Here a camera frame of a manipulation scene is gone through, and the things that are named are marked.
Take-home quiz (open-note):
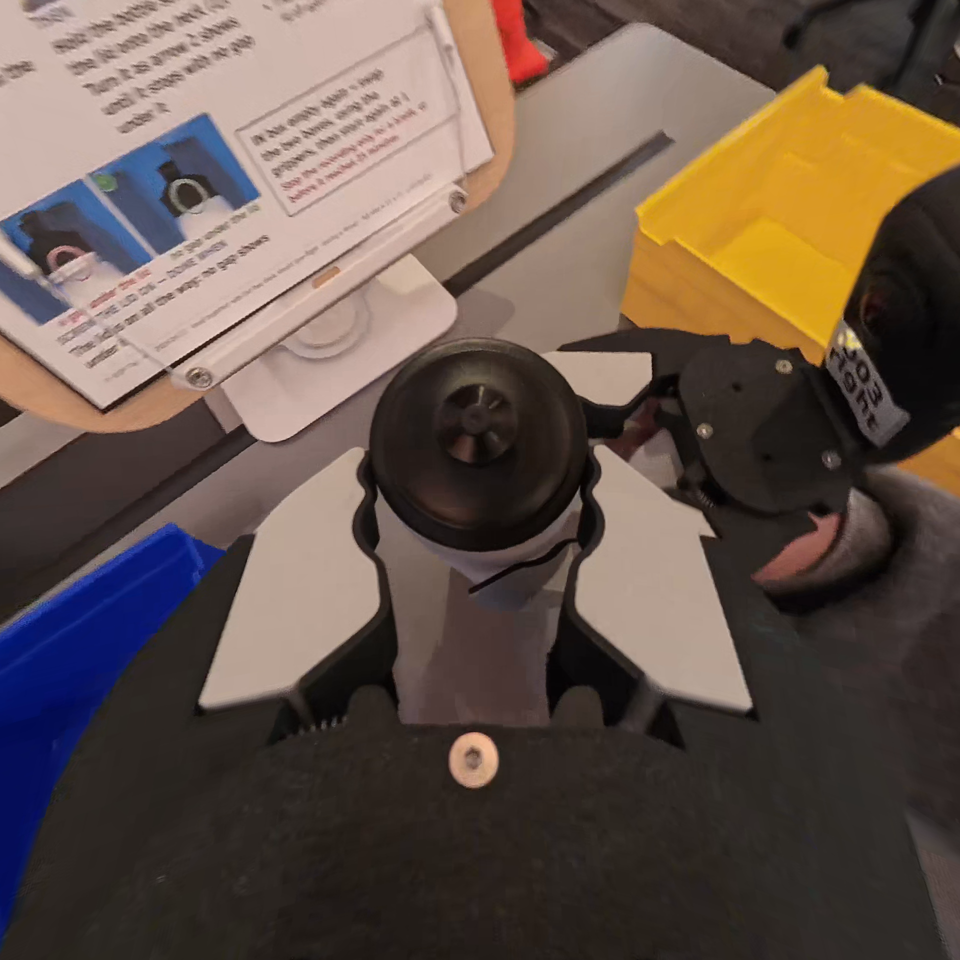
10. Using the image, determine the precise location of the black bottle lid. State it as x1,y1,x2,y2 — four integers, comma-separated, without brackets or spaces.
367,337,591,555

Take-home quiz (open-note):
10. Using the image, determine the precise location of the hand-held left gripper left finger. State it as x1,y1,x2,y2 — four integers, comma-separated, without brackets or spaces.
197,447,399,721

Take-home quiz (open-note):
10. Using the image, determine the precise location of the yellow plastic bin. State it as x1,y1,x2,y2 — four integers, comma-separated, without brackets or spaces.
619,63,960,498

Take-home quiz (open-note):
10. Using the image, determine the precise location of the white plastic bottle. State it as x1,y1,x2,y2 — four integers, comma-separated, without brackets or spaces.
375,495,586,601

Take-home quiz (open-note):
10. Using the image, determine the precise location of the orange traffic cone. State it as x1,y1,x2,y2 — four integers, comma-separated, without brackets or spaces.
491,0,554,87

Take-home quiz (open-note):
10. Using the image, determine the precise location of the blue plastic bin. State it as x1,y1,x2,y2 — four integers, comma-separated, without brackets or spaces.
0,522,228,925

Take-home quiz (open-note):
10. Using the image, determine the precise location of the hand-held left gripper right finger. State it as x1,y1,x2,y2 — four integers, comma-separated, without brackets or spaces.
547,444,754,726

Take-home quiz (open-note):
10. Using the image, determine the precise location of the instruction board on stand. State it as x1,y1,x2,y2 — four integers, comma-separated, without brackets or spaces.
0,0,496,411

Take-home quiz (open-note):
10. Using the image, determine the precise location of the person's right hand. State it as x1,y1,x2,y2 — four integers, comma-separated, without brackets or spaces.
750,513,845,586

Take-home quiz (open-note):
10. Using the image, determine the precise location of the wooden instruction board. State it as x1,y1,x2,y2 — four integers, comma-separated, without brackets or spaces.
0,0,517,435

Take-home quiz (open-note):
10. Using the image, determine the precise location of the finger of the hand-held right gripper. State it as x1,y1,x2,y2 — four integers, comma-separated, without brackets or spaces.
540,349,655,412
467,538,584,614

